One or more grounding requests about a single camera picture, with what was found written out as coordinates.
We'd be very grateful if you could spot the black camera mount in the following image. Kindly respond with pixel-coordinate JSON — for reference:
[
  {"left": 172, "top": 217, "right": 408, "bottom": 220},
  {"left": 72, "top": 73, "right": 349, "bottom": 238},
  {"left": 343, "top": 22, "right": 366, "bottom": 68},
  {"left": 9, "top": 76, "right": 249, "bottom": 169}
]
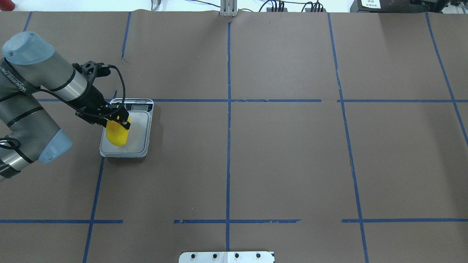
[{"left": 72, "top": 61, "right": 111, "bottom": 85}]

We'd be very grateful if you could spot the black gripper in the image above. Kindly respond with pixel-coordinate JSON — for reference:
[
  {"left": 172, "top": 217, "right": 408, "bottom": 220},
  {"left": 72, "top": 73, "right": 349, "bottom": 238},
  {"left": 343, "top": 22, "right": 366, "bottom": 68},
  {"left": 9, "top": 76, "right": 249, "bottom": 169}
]
[{"left": 68, "top": 85, "right": 131, "bottom": 130}]

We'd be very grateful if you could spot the white pedestal column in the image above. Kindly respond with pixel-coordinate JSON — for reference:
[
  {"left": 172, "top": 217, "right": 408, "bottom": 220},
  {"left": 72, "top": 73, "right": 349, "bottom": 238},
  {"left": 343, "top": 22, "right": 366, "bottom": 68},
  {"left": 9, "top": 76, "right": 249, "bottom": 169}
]
[{"left": 178, "top": 251, "right": 275, "bottom": 263}]

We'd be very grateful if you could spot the aluminium frame post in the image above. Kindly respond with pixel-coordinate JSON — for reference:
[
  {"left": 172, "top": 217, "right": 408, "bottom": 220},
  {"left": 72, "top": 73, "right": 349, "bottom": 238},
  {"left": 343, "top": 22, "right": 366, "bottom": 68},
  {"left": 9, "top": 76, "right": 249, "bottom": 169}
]
[{"left": 220, "top": 0, "right": 239, "bottom": 17}]

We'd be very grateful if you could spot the yellow mango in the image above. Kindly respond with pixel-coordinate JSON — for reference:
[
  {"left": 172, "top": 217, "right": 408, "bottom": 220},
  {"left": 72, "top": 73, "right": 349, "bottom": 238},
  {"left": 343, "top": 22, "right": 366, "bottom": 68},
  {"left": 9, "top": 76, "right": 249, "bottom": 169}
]
[{"left": 104, "top": 118, "right": 131, "bottom": 146}]

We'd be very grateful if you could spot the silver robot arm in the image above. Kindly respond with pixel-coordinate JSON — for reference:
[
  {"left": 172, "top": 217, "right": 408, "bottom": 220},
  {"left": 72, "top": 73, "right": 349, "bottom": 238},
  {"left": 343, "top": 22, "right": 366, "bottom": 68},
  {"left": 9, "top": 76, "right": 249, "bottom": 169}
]
[{"left": 0, "top": 31, "right": 131, "bottom": 181}]

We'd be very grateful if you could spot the black computer box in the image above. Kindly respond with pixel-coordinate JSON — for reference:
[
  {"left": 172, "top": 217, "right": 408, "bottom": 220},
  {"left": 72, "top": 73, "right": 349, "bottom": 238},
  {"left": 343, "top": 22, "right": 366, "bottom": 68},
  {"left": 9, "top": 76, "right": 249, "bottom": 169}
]
[{"left": 350, "top": 0, "right": 437, "bottom": 14}]

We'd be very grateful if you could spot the silver digital kitchen scale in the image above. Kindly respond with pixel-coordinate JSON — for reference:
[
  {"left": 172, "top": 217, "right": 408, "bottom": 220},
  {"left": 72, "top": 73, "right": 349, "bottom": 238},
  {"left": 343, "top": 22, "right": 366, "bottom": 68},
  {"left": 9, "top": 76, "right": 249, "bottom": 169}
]
[{"left": 99, "top": 98, "right": 154, "bottom": 158}]

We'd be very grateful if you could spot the red cylinder bottle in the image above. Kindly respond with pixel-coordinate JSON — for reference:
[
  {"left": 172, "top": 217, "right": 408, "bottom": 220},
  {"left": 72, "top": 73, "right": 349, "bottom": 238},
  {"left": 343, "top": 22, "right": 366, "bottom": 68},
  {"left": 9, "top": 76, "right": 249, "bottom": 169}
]
[{"left": 0, "top": 0, "right": 16, "bottom": 12}]

